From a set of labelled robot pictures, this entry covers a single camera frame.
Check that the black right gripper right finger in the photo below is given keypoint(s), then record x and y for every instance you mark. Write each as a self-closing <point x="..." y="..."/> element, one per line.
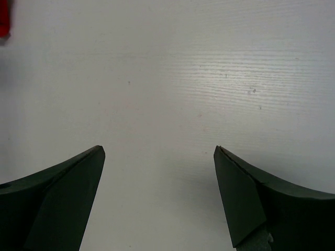
<point x="265" y="212"/>

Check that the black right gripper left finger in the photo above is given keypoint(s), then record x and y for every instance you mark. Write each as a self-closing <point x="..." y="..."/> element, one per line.
<point x="49" y="210"/>

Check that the folded red t shirt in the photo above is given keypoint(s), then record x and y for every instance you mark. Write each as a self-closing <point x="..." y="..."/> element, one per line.
<point x="5" y="17"/>

